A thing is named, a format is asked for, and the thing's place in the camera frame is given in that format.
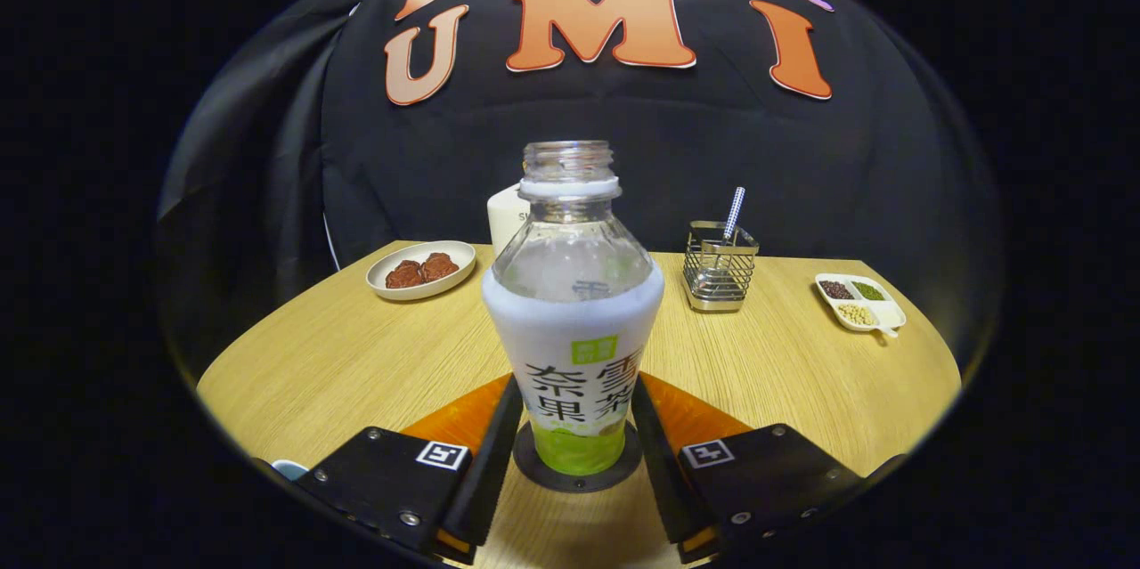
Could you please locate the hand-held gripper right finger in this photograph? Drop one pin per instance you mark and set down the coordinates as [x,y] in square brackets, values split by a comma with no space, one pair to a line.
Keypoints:
[659,480]

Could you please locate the white divided dish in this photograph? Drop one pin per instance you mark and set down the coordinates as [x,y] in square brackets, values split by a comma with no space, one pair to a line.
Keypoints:
[891,315]

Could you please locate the white cup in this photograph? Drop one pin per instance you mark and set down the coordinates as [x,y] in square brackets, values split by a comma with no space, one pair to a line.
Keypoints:
[289,467]

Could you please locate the red-brown food piece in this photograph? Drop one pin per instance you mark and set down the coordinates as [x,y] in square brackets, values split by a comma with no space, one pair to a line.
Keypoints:
[404,273]
[439,266]

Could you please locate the blue white striped straw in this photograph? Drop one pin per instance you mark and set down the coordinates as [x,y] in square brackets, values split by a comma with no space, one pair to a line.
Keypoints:
[734,211]

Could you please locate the dark brown round coaster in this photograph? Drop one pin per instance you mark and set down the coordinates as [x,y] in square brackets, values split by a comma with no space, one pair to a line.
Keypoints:
[579,483]

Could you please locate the clear bottle white green label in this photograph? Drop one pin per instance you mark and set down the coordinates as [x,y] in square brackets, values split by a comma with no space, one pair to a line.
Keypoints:
[574,329]

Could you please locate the black backdrop cloth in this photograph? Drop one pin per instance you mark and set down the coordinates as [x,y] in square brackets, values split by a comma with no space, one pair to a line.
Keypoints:
[712,142]

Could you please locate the white round plate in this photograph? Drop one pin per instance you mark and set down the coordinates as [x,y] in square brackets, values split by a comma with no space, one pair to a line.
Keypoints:
[419,291]

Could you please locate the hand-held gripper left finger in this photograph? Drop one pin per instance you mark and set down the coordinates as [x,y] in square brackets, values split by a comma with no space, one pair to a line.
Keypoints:
[485,480]

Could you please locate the green beans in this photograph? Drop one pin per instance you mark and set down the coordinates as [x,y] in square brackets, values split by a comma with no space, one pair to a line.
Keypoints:
[868,290]

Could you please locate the white toaster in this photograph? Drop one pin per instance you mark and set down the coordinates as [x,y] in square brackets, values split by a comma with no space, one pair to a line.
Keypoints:
[508,217]

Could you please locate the pale yellow beans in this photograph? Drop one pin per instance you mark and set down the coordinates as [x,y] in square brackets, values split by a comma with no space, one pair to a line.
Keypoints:
[857,314]

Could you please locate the dark red beans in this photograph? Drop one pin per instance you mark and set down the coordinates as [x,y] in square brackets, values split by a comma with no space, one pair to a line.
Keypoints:
[835,289]

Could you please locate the wooden table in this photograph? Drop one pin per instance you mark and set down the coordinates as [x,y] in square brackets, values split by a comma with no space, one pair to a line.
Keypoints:
[784,391]

